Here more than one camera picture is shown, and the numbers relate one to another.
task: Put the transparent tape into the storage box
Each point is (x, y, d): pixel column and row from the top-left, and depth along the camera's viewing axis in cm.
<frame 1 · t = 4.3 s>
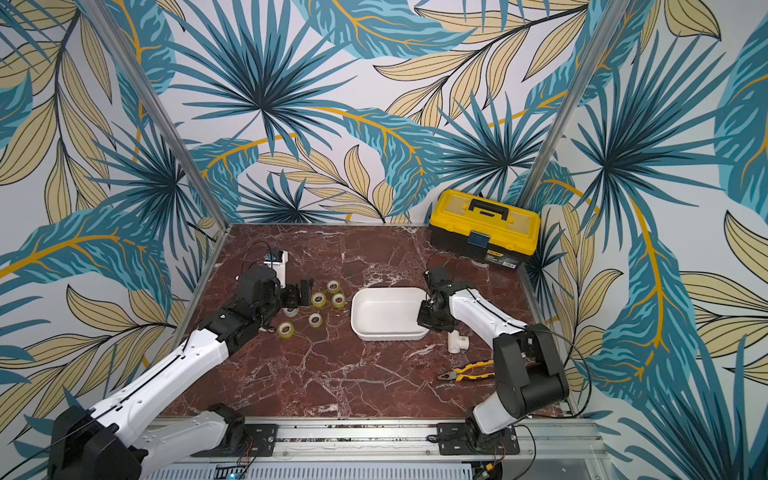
left hand: (295, 283, 80), fingers open
right hand: (426, 322, 90), fingers closed
white plastic storage box: (387, 314, 98), on the table
yellow black toolbox: (495, 231, 100), point 16 cm above the table
yellow black pliers: (456, 375, 85), on the table
yellow tape roll one: (333, 287, 103), on the table
yellow tape roll three: (339, 300, 100), on the table
yellow tape roll five: (315, 320, 95), on the table
yellow tape roll six: (287, 325, 94), on the table

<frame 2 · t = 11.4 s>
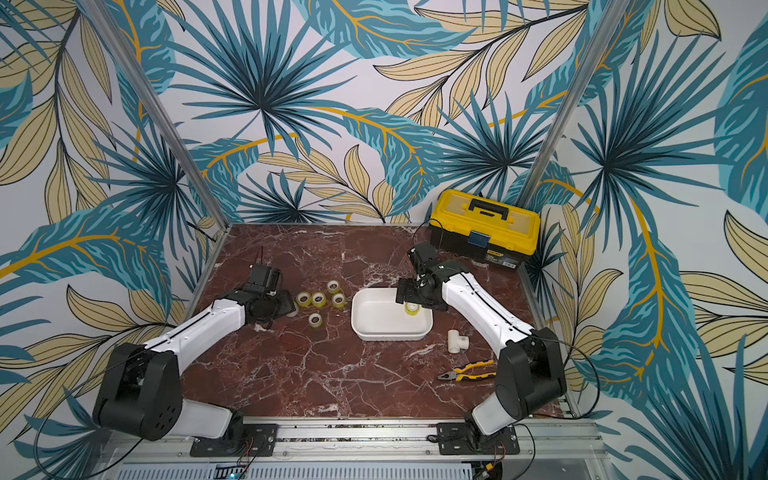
left hand: (285, 308, 89), fingers open
right hand: (414, 297, 86), fingers open
yellow tape roll six: (411, 308, 98), on the table
yellow tape roll four: (303, 299, 100), on the table
the other named things where they were.

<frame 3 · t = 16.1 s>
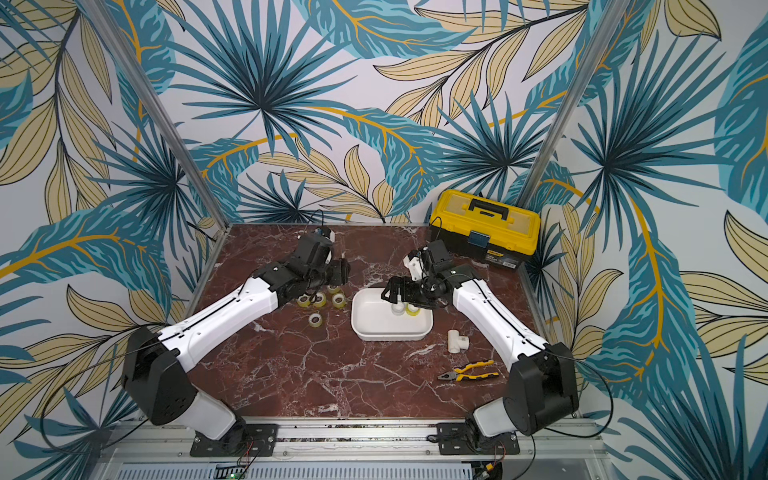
left hand: (339, 271, 82), fingers open
right hand: (395, 296, 82), fingers open
the named things where they were.

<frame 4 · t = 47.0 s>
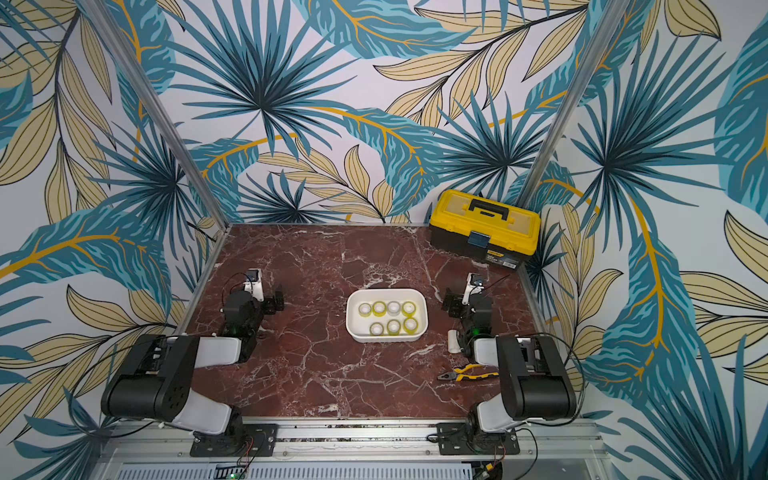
left hand: (264, 287, 92), fingers open
right hand: (464, 290, 93), fingers open
yellow tape roll one: (376, 329, 94), on the table
yellow tape roll three: (393, 327, 94), on the table
yellow tape roll five: (364, 309, 98), on the table
yellow tape roll four: (410, 325, 95), on the table
yellow tape roll two: (379, 309, 99), on the table
the other named things where they were.

